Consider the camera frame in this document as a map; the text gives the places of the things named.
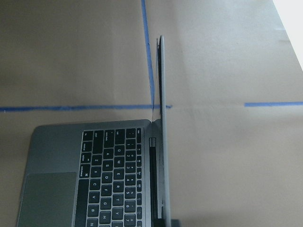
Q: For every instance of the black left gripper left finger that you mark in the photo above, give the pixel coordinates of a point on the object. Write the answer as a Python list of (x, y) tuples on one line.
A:
[(158, 222)]

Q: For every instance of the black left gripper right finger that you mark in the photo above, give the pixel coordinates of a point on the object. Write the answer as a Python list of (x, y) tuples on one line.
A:
[(175, 223)]

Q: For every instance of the grey laptop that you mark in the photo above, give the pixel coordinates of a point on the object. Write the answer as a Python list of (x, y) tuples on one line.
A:
[(109, 174)]

